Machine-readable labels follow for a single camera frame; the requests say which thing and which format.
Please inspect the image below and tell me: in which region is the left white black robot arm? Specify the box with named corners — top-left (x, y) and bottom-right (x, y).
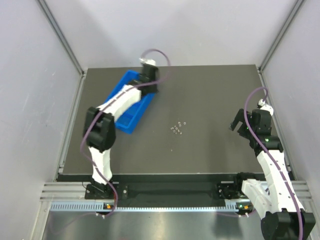
top-left (81, 60), bottom-right (159, 199)

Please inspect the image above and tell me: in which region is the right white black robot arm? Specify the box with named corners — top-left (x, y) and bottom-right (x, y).
top-left (229, 106), bottom-right (316, 240)

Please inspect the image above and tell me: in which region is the blue plastic compartment bin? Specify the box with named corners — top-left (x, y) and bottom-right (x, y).
top-left (105, 70), bottom-right (155, 134)

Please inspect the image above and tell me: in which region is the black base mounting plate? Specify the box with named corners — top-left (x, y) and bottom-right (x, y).
top-left (84, 172), bottom-right (265, 208)

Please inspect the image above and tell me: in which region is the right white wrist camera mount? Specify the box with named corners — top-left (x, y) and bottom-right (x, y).
top-left (257, 99), bottom-right (274, 116)

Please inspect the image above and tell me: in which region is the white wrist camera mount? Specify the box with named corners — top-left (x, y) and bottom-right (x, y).
top-left (139, 57), bottom-right (157, 67)
top-left (257, 99), bottom-right (274, 116)

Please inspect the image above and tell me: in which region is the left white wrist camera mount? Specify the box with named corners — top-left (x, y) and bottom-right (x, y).
top-left (139, 57), bottom-right (157, 67)

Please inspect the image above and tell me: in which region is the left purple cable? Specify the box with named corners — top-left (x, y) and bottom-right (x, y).
top-left (48, 48), bottom-right (172, 235)

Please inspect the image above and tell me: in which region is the purple cable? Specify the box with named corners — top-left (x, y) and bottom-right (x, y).
top-left (243, 86), bottom-right (307, 240)
top-left (48, 48), bottom-right (172, 235)

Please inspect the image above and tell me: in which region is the left aluminium corner post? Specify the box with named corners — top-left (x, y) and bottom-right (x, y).
top-left (35, 0), bottom-right (85, 76)

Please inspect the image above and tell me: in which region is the aluminium corner post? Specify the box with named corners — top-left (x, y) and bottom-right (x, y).
top-left (257, 0), bottom-right (306, 73)
top-left (35, 0), bottom-right (85, 76)

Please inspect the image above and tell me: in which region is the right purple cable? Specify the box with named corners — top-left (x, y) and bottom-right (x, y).
top-left (243, 86), bottom-right (307, 240)

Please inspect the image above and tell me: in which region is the right aluminium corner post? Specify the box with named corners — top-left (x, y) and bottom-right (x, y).
top-left (257, 0), bottom-right (306, 73)

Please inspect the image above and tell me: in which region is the grey slotted cable duct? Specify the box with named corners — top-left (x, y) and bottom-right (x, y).
top-left (50, 199), bottom-right (251, 213)

